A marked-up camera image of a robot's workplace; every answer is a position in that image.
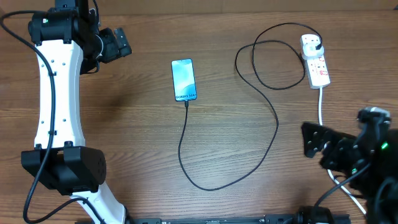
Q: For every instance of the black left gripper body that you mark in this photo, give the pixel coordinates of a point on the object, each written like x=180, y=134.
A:
x=111, y=50

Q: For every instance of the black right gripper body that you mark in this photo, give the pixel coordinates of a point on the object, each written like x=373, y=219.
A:
x=341, y=158

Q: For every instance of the blue Galaxy smartphone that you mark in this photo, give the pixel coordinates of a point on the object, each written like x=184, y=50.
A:
x=184, y=80

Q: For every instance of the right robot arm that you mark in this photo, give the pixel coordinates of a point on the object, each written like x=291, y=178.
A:
x=369, y=162

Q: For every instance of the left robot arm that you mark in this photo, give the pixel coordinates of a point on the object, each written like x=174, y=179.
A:
x=70, y=42

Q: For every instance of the white charger plug adapter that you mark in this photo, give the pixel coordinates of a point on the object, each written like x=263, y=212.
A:
x=310, y=51

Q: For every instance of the white power strip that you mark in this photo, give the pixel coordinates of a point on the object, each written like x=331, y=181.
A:
x=316, y=69

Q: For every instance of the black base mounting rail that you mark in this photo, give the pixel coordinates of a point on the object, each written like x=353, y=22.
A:
x=267, y=219

